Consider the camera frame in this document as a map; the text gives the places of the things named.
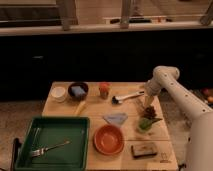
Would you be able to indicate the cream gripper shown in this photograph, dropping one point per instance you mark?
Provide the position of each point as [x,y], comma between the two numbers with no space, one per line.
[148,100]

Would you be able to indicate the white handled dish brush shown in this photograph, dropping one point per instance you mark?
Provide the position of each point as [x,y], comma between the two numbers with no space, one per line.
[120,99]

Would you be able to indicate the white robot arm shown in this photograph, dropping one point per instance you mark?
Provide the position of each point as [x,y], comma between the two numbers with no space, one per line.
[199,153]

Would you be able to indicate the red bowl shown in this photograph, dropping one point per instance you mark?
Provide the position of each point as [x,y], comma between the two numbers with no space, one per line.
[108,140]

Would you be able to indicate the dark bowl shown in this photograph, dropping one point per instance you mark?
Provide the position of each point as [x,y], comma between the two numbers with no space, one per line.
[83,85]

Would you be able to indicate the small potted plant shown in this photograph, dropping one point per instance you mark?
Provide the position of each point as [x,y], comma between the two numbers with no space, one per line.
[147,118]

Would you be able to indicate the blue grey cloth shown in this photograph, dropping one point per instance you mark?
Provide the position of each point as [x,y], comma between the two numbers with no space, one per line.
[116,119]

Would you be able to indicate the orange topped spice jar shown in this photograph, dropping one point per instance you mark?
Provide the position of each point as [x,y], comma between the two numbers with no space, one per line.
[104,90]

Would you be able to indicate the brown rectangular sponge block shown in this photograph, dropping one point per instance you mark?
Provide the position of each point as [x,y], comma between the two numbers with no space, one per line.
[144,150]

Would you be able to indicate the yellow banana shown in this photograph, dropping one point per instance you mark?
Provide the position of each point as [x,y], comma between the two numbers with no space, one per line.
[80,107]

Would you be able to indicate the blue sponge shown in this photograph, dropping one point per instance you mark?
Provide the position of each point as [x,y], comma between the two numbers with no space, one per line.
[78,91]

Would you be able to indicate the small white cup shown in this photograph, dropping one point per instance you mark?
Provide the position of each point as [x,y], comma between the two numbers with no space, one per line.
[58,94]

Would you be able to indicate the green plastic tray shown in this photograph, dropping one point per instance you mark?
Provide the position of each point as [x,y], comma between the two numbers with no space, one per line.
[49,131]

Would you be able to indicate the metal fork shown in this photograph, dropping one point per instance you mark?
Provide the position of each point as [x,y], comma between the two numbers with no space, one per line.
[43,150]

